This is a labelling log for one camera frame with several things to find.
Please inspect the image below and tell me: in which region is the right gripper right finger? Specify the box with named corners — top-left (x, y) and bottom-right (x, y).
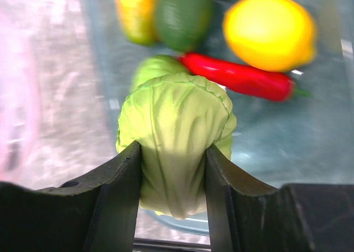
top-left (206, 145), bottom-right (353, 251)

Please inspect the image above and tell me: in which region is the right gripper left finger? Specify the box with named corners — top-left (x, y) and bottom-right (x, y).
top-left (1, 142), bottom-right (141, 251)

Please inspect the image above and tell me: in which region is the pale green cabbage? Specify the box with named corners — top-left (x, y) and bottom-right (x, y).
top-left (116, 72), bottom-right (237, 219)

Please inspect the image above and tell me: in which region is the clear zip top bag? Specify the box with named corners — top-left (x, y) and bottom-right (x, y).
top-left (1, 0), bottom-right (40, 181)

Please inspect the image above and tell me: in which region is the dark green avocado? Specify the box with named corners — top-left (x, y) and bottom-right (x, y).
top-left (154, 0), bottom-right (214, 53)

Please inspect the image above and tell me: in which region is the teal plastic food tray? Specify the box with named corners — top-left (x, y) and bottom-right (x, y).
top-left (85, 0), bottom-right (354, 236)

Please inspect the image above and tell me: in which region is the red chili pepper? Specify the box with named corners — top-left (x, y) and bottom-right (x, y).
top-left (178, 52), bottom-right (310, 102)

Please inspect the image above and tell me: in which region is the small green lettuce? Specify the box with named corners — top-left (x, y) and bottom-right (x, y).
top-left (129, 55), bottom-right (190, 92)

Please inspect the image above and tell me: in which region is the yellow lemon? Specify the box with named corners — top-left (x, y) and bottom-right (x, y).
top-left (222, 0), bottom-right (317, 72)

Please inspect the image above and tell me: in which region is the yellow green mango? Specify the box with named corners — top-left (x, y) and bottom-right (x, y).
top-left (115, 0), bottom-right (158, 46)

